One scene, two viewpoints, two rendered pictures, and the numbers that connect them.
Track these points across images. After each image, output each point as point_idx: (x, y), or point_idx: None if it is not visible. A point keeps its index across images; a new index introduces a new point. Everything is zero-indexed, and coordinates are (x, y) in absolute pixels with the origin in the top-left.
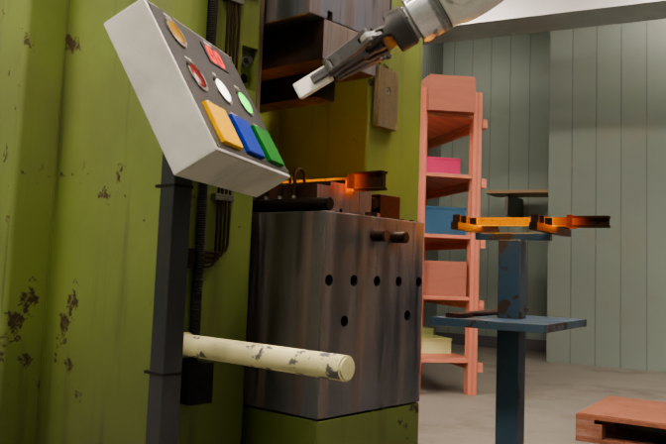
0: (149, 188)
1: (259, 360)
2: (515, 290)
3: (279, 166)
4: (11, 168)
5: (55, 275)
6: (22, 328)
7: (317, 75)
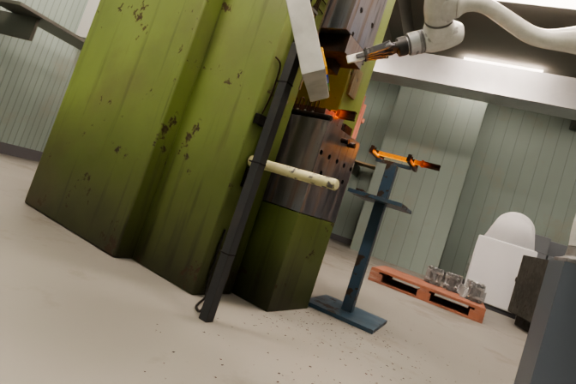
0: (255, 85)
1: (292, 173)
2: (387, 188)
3: (328, 90)
4: (183, 57)
5: (188, 113)
6: (166, 134)
7: (359, 55)
